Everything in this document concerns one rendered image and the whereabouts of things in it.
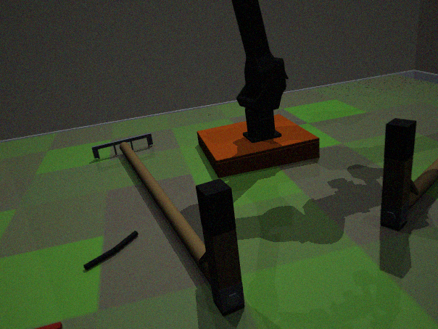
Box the black bent rod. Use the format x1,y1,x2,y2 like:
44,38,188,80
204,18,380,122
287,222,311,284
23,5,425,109
83,231,138,270

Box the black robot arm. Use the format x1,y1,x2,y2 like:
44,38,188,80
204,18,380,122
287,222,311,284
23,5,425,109
232,0,288,143

